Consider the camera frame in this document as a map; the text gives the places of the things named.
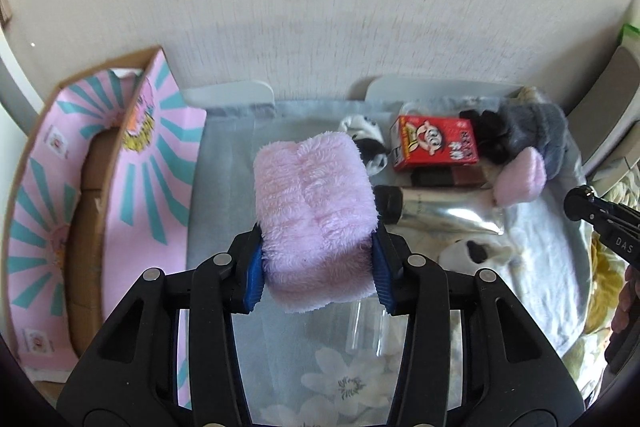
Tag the person's right hand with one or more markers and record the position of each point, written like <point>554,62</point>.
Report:
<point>627,302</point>

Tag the grey fluffy sock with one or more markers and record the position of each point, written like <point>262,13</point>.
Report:
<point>537,132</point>

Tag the clear plastic cup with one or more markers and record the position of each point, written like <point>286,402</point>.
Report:
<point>367,324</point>

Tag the cardboard box with pink lining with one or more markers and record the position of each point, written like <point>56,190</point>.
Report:
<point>95,187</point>

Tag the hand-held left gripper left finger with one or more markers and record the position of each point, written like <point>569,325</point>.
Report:
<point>253,277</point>

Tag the dark brown case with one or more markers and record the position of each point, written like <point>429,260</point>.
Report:
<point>445,178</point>

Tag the pink fluffy cloth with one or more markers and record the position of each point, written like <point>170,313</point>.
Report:
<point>312,212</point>

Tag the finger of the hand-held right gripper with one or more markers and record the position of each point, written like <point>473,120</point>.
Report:
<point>582,203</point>

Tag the red carton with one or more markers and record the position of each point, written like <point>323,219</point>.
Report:
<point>435,144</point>

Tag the pink fluffy puff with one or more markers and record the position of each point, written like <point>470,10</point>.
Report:
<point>522,177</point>

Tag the black fluffy sock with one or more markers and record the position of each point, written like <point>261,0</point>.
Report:
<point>487,129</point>

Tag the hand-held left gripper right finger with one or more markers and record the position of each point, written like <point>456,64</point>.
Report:
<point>385,279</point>

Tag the light blue cloth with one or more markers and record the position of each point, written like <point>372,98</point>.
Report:
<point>230,187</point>

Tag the silver tube with black cap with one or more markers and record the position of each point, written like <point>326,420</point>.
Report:
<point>440,212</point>

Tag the black and white sock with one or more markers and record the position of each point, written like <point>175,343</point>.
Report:
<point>367,139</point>
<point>475,252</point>

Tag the floral yellow cloth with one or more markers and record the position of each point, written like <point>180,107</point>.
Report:
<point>600,297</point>

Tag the white plastic panel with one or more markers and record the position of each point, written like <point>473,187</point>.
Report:
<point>227,94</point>
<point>440,88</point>

